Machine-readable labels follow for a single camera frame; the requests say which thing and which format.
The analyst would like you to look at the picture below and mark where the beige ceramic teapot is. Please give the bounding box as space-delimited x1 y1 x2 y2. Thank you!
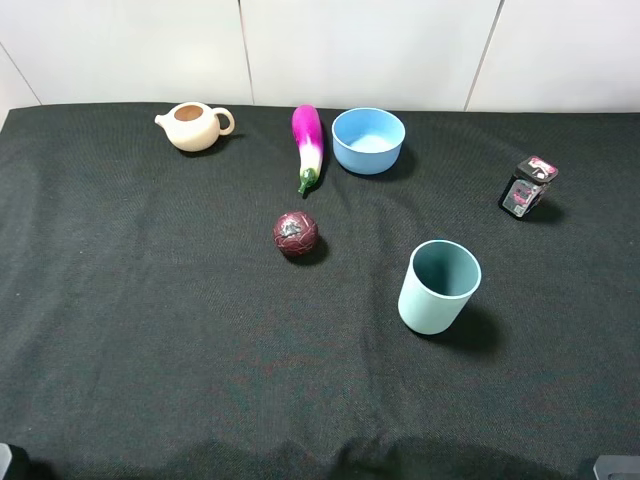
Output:
154 102 235 152

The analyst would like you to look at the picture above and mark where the dark red round fruit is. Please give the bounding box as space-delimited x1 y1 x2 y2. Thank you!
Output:
272 211 319 257

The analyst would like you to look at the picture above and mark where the purple toy eggplant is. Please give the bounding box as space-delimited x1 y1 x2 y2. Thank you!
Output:
291 105 324 195

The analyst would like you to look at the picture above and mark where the blue plastic bowl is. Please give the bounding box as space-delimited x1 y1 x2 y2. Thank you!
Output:
331 108 406 175

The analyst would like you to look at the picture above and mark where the light teal plastic cup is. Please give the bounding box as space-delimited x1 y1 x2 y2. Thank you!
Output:
397 240 482 335

